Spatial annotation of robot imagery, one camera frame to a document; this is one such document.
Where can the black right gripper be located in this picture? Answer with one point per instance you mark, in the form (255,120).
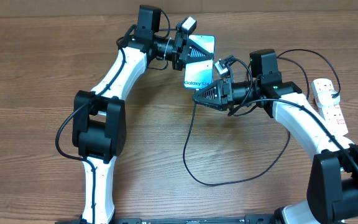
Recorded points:
(224,99)

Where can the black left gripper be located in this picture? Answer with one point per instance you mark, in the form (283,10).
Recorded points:
(183,46)

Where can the blue Galaxy S24 smartphone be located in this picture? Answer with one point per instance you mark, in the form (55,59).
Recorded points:
(199,74)

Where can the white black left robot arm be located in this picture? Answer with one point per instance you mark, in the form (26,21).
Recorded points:
(99,120)

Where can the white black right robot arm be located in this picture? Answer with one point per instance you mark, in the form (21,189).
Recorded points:
(332,193)

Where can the white charger plug adapter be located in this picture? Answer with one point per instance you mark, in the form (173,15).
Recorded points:
(327,98)

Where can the white power strip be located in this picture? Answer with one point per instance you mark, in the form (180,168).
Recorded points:
(329,108)

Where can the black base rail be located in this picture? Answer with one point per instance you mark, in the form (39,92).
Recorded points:
(247,219)

